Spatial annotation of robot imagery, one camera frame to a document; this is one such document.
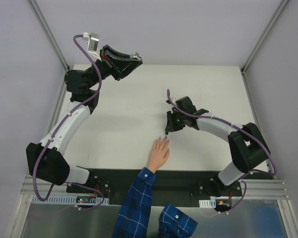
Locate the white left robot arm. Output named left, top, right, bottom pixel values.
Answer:
left=26, top=45, right=143, bottom=193

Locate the blue plaid sleeve forearm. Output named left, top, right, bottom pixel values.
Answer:
left=112, top=167, right=156, bottom=238

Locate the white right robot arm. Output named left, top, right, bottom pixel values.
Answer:
left=165, top=96, right=271, bottom=197

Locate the person's left hand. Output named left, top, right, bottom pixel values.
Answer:
left=147, top=137, right=170, bottom=173

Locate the blue plaid shirt part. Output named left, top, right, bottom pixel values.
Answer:
left=157, top=203, right=198, bottom=238

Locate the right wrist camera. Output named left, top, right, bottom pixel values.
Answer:
left=165, top=97, right=176, bottom=106

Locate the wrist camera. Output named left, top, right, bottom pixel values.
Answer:
left=83, top=32, right=100, bottom=59
left=165, top=97, right=176, bottom=106

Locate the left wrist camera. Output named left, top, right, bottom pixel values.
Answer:
left=83, top=32, right=100, bottom=59

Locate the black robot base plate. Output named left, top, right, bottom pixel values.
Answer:
left=66, top=168, right=248, bottom=206

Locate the right white cable duct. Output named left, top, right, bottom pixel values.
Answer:
left=199, top=198, right=216, bottom=209

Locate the white cable duct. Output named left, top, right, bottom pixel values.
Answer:
left=32, top=195, right=109, bottom=206
left=199, top=198, right=216, bottom=209

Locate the left aluminium frame post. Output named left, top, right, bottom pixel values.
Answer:
left=27, top=0, right=70, bottom=71

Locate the aluminium frame post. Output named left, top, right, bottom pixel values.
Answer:
left=27, top=0, right=70, bottom=71
left=240, top=0, right=291, bottom=74

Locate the aluminium front rail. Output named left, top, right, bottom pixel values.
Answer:
left=20, top=175, right=290, bottom=200

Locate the left white cable duct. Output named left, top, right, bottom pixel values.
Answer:
left=32, top=195, right=109, bottom=206

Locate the right aluminium frame post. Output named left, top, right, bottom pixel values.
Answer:
left=240, top=0, right=291, bottom=74

